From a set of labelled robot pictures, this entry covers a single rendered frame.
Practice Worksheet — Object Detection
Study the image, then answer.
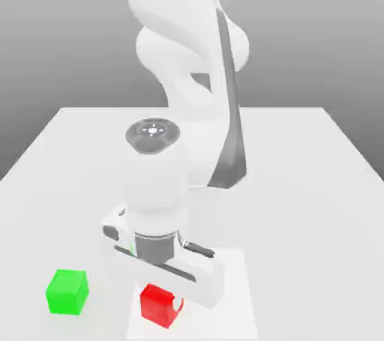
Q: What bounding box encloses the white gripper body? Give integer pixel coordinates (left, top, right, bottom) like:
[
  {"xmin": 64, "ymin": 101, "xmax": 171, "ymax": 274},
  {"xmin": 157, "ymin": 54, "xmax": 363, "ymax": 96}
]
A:
[{"xmin": 103, "ymin": 243, "xmax": 225, "ymax": 310}]

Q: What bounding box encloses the small red cube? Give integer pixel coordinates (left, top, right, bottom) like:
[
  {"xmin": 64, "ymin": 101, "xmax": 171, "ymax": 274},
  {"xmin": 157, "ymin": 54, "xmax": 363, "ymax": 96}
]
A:
[{"xmin": 139, "ymin": 283, "xmax": 185, "ymax": 330}]

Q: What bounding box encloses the small green cube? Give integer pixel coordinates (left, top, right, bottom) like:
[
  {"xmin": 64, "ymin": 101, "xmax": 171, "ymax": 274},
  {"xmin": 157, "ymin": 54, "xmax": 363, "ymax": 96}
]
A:
[{"xmin": 45, "ymin": 268, "xmax": 90, "ymax": 316}]

